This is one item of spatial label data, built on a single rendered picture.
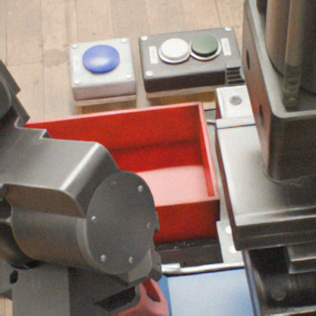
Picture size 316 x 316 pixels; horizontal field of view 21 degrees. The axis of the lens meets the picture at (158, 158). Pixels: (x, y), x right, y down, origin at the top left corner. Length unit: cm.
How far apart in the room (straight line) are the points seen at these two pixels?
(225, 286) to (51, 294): 20
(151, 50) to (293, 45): 56
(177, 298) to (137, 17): 43
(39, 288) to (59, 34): 52
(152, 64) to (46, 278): 43
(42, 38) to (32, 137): 53
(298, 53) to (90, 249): 15
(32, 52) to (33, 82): 5
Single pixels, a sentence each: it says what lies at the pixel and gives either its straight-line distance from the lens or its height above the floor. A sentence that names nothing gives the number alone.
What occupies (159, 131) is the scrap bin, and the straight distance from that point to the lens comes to 87.
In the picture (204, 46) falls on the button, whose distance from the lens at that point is 93.
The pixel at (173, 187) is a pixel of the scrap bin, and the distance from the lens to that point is 85.
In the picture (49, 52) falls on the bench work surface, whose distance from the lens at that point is 100.
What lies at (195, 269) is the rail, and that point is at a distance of 70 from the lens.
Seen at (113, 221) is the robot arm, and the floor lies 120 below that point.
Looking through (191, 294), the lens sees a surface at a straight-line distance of 69.
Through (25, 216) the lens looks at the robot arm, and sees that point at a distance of 49.
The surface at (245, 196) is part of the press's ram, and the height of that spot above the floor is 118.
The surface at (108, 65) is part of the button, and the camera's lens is 92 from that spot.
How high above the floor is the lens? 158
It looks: 51 degrees down
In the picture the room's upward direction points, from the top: 5 degrees counter-clockwise
